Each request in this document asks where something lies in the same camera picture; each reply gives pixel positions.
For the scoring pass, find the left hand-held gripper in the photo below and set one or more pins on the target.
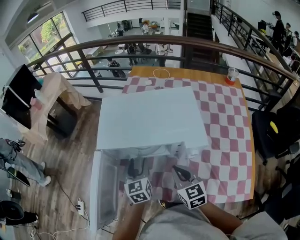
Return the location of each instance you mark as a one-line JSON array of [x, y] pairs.
[[138, 191]]

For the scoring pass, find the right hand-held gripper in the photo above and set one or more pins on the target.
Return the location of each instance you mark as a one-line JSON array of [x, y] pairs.
[[192, 196]]

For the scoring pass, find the white microwave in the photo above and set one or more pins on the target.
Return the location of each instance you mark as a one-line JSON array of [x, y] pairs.
[[150, 117]]

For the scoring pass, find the person's right forearm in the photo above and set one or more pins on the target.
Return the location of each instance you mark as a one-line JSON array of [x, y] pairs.
[[220, 218]]

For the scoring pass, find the person's left forearm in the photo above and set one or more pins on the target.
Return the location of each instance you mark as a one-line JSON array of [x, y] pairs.
[[131, 220]]

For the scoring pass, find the person's yellow black shoe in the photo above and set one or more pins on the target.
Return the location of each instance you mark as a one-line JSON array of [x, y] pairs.
[[162, 204]]

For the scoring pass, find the person's grey shirt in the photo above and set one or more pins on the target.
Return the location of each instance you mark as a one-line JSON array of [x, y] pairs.
[[182, 225]]

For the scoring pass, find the white power strip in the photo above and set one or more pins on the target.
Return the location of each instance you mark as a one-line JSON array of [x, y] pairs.
[[81, 206]]

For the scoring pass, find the red white checkered tablecloth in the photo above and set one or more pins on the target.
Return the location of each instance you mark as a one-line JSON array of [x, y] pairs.
[[225, 131]]

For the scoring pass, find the black office chair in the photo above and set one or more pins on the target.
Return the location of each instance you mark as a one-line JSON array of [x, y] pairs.
[[283, 194], [267, 140]]

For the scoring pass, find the black table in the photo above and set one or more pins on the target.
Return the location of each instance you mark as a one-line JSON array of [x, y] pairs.
[[63, 119]]

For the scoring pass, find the yellow object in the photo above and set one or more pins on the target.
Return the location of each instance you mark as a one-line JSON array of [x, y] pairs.
[[273, 126]]

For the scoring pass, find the wooden table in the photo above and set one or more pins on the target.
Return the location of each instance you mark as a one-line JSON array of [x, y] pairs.
[[199, 72]]

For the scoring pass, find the plastic cup with red drink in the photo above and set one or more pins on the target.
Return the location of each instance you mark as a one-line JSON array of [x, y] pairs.
[[232, 77]]

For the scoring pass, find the small black trash bin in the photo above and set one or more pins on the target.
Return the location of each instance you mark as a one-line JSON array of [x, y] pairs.
[[18, 177]]

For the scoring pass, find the black standing fan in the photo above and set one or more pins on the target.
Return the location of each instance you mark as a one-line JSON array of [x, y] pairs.
[[11, 211]]

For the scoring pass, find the beige cloth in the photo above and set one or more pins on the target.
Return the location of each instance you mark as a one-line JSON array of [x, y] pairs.
[[56, 91]]

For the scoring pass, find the pink bottle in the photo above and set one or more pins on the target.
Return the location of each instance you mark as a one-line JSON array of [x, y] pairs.
[[36, 103]]

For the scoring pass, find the white bottle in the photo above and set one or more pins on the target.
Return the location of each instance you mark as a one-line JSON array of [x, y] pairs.
[[40, 96]]

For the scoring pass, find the dark curved railing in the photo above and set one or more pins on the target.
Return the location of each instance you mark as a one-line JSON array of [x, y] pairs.
[[164, 39]]

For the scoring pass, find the dark staircase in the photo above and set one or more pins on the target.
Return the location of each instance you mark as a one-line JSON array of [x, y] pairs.
[[199, 30]]

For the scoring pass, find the white kitchen counter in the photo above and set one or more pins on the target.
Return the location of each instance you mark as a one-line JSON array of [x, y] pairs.
[[150, 28]]

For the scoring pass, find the black mezzanine railing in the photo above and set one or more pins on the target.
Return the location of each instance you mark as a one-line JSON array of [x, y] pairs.
[[246, 25]]

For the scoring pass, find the large window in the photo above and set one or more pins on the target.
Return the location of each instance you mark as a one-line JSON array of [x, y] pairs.
[[47, 39]]

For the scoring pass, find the black balcony railing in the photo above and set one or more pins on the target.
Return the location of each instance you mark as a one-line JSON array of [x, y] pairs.
[[131, 8]]

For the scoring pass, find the black pendant lamp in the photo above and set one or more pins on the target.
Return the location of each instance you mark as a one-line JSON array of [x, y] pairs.
[[32, 18]]

